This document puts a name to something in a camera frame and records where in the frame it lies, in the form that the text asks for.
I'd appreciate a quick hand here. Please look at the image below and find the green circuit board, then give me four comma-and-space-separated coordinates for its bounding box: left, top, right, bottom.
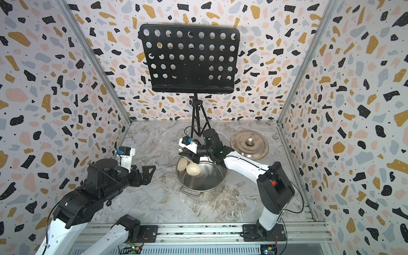
260, 244, 278, 255
118, 243, 143, 255

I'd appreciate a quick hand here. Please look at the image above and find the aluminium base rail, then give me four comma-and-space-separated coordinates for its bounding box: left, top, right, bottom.
76, 222, 334, 255

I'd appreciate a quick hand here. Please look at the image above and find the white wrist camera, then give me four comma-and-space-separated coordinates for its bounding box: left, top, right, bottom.
179, 136, 198, 154
116, 146, 136, 173

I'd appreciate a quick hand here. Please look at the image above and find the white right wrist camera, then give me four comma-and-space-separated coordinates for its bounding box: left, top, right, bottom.
179, 136, 198, 154

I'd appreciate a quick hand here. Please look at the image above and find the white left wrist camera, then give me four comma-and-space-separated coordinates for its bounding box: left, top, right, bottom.
116, 146, 136, 173

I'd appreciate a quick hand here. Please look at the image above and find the black tripod stand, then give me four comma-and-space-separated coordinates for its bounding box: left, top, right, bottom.
190, 93, 211, 138

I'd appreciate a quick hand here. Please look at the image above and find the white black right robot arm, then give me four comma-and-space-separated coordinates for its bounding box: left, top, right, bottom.
177, 129, 295, 242

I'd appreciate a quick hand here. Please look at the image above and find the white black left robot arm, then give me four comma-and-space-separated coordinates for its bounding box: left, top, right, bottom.
37, 158, 158, 255

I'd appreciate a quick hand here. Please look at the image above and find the black perforated music stand desk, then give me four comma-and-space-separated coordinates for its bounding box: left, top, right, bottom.
139, 24, 240, 94

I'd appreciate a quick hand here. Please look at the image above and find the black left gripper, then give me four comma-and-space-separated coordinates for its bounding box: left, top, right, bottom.
102, 163, 157, 203

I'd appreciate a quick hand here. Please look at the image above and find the left green circuit board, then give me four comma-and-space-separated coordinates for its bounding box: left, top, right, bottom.
118, 243, 143, 255

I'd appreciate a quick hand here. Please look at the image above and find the right green circuit board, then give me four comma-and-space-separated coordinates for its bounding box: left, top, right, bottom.
260, 244, 278, 255

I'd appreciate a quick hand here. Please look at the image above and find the stainless steel pot lid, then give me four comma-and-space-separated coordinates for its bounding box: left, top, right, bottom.
230, 130, 269, 160

